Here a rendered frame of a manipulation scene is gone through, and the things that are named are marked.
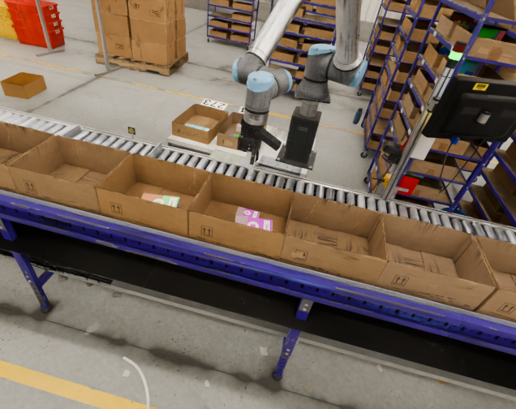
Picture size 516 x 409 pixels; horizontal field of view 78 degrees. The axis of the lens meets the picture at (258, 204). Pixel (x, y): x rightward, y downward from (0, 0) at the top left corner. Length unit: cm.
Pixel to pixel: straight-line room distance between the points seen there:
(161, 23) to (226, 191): 438
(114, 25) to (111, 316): 470
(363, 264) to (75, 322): 172
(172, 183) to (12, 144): 87
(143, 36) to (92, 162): 420
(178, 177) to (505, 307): 145
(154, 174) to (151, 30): 428
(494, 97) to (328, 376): 169
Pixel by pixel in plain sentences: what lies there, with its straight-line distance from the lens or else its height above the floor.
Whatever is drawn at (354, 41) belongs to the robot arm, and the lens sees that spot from 180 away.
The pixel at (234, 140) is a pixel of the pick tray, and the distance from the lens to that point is 224.
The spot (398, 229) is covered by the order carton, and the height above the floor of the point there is 98.
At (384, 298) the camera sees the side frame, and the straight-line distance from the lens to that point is 136.
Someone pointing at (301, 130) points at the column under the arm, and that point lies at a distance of 212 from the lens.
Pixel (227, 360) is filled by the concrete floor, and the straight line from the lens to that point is 208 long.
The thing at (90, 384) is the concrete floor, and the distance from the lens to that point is 211.
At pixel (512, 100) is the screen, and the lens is 196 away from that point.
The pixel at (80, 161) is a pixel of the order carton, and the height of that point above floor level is 93.
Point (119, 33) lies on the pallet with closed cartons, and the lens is 603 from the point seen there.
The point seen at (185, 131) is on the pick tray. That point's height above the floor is 81.
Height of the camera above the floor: 189
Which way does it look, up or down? 39 degrees down
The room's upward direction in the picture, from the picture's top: 10 degrees clockwise
